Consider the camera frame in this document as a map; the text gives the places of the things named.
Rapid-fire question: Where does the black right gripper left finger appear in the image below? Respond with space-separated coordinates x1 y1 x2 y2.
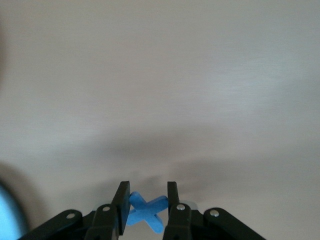
23 181 132 240

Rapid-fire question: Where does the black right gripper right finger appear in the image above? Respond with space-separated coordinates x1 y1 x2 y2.
162 181 266 240

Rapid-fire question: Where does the blue foam letter X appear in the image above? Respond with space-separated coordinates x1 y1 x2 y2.
126 191 169 235

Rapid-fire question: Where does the blue round plate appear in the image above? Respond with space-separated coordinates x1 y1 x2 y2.
0 179 27 240

